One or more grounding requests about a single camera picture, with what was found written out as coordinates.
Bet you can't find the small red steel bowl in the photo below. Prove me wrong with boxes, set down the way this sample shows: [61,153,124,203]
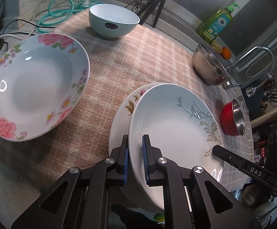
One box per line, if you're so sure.
[220,99,245,136]

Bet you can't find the white plate pink flower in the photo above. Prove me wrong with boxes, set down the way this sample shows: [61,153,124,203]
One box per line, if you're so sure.
[108,82,164,208]

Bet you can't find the deep plate pink roses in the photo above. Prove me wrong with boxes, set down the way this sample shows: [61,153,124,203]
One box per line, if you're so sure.
[0,33,90,142]

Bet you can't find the large stainless steel bowl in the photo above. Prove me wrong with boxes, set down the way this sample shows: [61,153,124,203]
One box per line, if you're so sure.
[192,44,229,86]

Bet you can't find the light blue ceramic bowl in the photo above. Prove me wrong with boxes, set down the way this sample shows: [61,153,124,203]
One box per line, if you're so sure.
[89,4,140,39]

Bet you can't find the chrome kitchen faucet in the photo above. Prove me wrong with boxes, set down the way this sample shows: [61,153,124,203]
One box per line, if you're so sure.
[225,46,276,93]

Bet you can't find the knife holder with scissors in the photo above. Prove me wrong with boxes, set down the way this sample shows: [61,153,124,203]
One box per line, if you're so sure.
[244,78,277,122]

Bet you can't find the orange fruit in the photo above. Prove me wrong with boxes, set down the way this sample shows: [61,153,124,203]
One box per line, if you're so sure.
[221,47,232,60]

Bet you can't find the yellow sponge cloth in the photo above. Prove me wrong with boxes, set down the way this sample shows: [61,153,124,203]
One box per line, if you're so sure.
[210,42,222,54]

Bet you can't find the plaid tablecloth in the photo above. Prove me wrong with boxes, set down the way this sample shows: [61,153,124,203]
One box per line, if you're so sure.
[0,11,239,188]

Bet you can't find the green dish soap bottle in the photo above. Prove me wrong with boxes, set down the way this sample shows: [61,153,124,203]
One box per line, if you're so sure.
[196,2,240,44]

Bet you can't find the teal cable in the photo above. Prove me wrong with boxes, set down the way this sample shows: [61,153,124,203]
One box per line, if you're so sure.
[34,0,111,34]

